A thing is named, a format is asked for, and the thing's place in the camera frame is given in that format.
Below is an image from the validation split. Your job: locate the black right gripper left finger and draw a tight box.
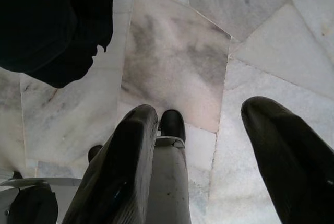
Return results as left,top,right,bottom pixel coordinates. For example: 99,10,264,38
62,103,159,224

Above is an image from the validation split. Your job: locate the grey robot right leg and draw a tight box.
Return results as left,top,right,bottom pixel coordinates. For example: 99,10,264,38
145,109,193,224

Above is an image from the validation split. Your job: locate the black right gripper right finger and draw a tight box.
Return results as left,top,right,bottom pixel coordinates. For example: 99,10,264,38
240,96,334,224

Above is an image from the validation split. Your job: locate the black fonemax T-shirt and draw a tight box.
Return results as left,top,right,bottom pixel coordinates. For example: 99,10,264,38
0,0,115,89

